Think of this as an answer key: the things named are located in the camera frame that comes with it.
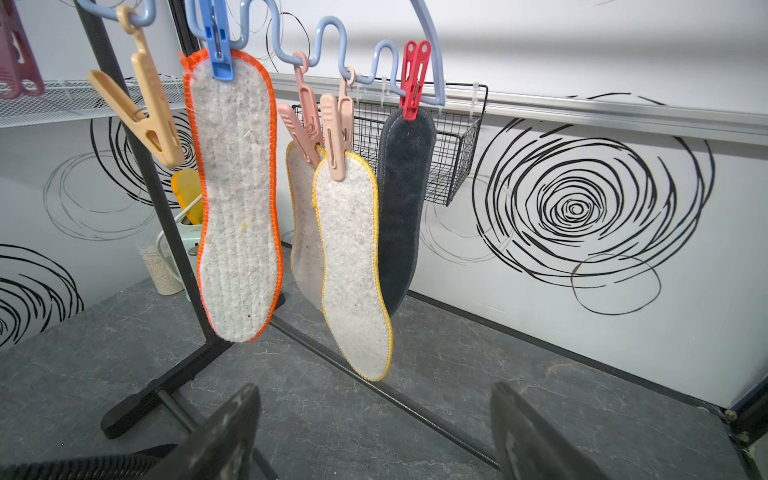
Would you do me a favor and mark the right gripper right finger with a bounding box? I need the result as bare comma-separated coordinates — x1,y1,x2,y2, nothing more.
490,382,607,479

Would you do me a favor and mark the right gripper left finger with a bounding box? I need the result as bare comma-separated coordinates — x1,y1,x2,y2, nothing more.
143,384,261,480

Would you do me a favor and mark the light blue clip hanger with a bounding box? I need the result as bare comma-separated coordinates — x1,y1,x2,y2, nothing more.
74,0,448,108

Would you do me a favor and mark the black garment rack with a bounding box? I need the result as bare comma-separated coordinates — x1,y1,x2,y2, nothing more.
74,0,502,472

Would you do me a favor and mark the clear plastic cup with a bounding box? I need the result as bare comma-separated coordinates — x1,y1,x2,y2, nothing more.
137,238,183,296

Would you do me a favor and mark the mint green toaster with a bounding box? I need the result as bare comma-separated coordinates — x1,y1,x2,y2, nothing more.
155,222,202,283

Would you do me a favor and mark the yellow insole in toaster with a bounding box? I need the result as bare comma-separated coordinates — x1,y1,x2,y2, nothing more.
171,169,203,225

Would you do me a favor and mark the grey insole on red clip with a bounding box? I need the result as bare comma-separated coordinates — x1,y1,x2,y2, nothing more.
377,108,436,315

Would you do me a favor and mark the white orange-edged insole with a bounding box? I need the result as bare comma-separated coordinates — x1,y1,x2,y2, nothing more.
181,50,283,343

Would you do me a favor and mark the yellow clothespin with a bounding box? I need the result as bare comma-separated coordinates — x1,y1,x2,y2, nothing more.
87,5,187,169

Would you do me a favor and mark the beige pink clothespin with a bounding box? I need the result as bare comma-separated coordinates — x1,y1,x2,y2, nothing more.
320,68,356,182

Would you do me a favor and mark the red clothespin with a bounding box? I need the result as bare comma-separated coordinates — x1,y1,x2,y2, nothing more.
400,40,431,121

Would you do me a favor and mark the purple clothespin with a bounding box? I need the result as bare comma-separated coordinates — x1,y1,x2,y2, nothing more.
1,0,45,100

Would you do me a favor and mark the blue clothespin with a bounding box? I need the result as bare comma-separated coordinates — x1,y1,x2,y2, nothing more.
199,0,234,81

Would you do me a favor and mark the black wire basket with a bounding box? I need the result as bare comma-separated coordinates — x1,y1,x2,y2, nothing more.
290,82,490,207

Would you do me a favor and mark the white mesh wall shelf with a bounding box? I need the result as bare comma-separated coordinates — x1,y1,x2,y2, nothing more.
1,75,185,129

